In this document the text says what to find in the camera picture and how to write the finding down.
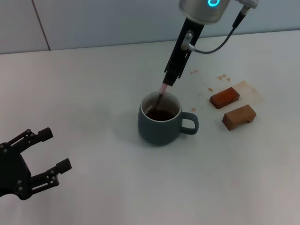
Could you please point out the dark brown wooden block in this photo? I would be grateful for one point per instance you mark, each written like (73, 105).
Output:
(225, 98)

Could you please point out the grey ceramic cup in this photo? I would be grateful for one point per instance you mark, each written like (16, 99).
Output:
(154, 133)

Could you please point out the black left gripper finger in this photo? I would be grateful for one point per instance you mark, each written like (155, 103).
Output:
(42, 134)
(62, 166)

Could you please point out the light brown wooden block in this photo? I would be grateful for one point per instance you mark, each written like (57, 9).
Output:
(232, 119)

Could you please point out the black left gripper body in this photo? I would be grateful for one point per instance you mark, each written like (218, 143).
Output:
(14, 171)

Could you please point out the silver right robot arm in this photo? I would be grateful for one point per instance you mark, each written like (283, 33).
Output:
(199, 11)

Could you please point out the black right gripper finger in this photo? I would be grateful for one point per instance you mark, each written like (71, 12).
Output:
(178, 72)
(169, 77)

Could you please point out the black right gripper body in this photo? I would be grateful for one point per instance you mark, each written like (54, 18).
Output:
(178, 61)

